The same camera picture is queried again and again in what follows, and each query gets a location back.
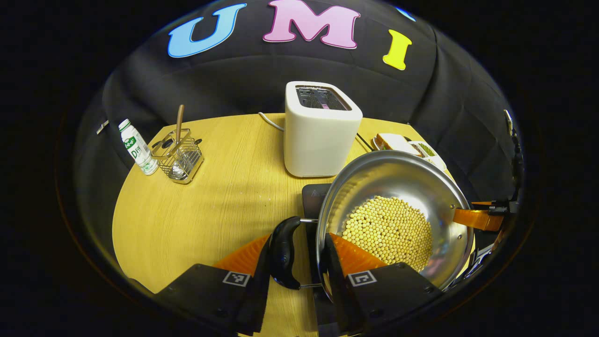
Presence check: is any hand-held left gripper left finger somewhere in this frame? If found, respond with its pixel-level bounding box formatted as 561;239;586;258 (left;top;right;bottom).
156;233;273;336

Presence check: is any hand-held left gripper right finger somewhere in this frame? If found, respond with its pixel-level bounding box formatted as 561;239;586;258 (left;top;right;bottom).
322;232;443;335

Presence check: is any black induction cooktop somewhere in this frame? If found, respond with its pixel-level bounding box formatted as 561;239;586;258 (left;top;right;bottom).
302;183;336;300

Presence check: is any steel pot with black handles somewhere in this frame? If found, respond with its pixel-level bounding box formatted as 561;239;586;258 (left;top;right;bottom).
269;150;476;292

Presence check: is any white toaster cable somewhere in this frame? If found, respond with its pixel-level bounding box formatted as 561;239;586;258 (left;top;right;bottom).
258;111;286;132

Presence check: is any white toaster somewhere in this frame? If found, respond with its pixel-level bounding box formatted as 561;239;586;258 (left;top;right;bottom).
284;81;364;179

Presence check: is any white drink bottle green label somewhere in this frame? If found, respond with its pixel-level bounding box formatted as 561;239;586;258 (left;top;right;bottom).
118;118;160;176

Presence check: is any wooden handled spoon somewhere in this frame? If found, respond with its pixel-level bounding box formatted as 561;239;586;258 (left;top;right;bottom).
170;104;188;181

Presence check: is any wire mesh utensil basket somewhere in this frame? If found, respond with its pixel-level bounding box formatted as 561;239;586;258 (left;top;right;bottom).
150;129;205;185

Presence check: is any pile of soybeans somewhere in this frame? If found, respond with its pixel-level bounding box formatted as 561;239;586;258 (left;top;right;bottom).
342;196;434;273

